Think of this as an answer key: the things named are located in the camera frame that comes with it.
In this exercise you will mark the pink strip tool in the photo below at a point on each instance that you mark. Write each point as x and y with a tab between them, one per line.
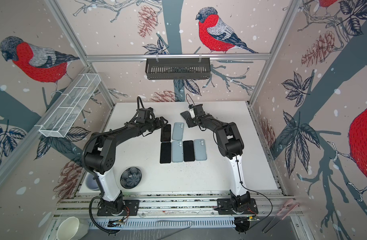
286	209

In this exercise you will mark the dark flower-shaped dish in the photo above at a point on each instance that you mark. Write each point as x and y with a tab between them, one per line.
131	178

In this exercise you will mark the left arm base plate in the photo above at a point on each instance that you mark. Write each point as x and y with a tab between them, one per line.
118	208

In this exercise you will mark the lavender cup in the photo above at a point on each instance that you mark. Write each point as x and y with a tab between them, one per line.
91	183

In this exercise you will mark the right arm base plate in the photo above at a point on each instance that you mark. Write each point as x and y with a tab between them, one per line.
227	207

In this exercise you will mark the white bowl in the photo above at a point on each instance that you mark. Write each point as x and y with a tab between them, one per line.
72	228

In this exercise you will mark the black wall basket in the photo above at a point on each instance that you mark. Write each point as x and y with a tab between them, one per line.
178	69

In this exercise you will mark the white mesh wall basket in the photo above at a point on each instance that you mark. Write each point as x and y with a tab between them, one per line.
63	117

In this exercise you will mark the black phone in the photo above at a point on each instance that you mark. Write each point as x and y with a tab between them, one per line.
188	151
165	153
186	116
165	133

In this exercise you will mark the light blue phone case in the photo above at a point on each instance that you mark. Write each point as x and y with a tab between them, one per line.
200	150
178	131
177	152

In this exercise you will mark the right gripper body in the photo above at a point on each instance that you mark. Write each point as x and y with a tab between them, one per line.
195	120

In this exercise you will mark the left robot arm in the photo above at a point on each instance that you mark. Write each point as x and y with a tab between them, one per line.
99	153

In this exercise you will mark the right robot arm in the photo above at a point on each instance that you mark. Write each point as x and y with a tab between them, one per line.
230	144

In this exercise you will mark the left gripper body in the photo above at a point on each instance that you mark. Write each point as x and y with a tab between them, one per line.
156	124

